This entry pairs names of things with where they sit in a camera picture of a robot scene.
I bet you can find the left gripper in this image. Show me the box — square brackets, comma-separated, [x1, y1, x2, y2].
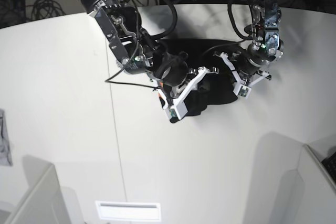
[214, 51, 272, 87]

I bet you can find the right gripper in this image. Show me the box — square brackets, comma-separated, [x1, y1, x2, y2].
[152, 52, 219, 110]

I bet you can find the black T-shirt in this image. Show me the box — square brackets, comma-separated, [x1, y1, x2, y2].
[161, 39, 248, 116]

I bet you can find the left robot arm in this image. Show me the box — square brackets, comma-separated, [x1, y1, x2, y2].
[222, 0, 283, 90]

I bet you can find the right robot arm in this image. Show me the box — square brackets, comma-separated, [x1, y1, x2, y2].
[80, 0, 196, 105]

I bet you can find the black keyboard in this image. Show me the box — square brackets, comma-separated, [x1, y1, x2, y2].
[322, 153, 336, 182]

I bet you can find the white box lower right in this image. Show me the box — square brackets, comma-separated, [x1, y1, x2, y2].
[269, 145, 335, 223]

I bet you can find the white box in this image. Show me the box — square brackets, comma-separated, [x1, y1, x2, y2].
[1, 155, 86, 223]
[269, 145, 335, 223]

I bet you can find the white label plate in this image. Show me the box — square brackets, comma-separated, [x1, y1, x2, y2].
[96, 201, 162, 222]

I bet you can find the white box lower left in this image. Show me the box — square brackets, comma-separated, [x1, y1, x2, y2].
[1, 155, 86, 223]

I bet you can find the grey cloth at left edge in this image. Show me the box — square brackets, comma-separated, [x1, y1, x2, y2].
[1, 110, 13, 166]

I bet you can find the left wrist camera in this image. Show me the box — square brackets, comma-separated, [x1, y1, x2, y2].
[233, 82, 252, 99]

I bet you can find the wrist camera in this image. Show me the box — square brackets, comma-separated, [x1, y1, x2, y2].
[233, 82, 252, 99]
[163, 102, 188, 120]

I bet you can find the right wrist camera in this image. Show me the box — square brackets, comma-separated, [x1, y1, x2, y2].
[163, 102, 188, 120]

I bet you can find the coiled black cable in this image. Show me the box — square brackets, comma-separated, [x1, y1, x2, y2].
[31, 0, 66, 22]

